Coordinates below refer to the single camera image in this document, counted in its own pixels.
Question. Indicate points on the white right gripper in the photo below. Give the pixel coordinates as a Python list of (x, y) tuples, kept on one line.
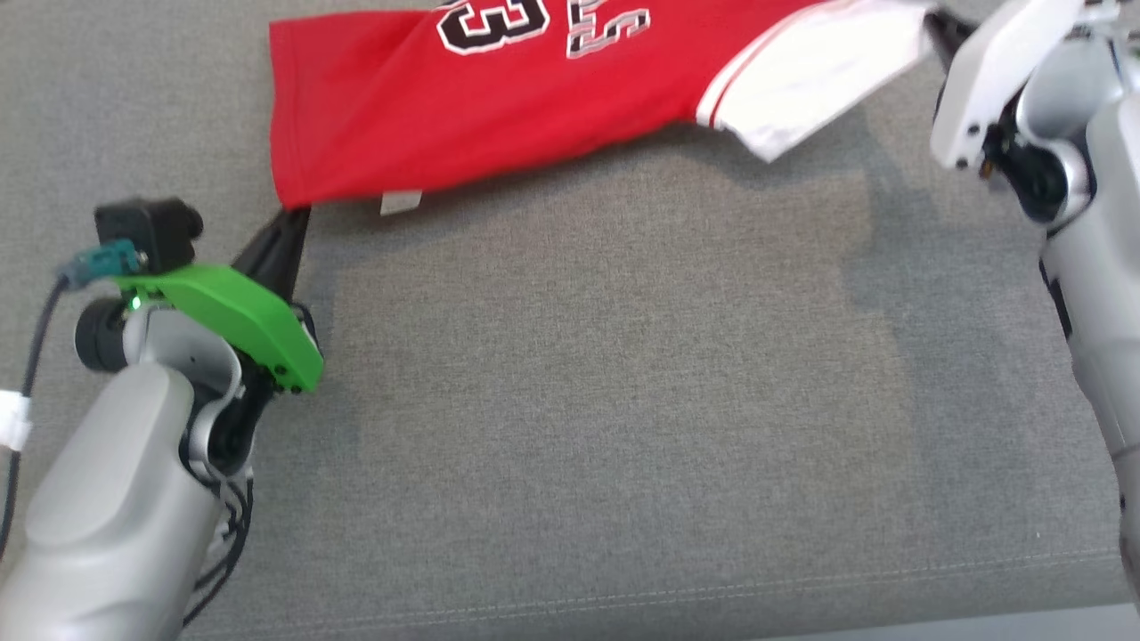
[(997, 71)]

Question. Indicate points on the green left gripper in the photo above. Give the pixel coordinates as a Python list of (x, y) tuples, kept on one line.
[(240, 312)]

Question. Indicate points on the red number 23 jersey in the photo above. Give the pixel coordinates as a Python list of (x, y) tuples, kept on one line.
[(427, 107)]

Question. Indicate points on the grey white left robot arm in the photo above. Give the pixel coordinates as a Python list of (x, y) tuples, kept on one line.
[(116, 499)]

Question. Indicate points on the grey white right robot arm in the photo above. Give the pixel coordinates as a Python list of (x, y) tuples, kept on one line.
[(1095, 223)]

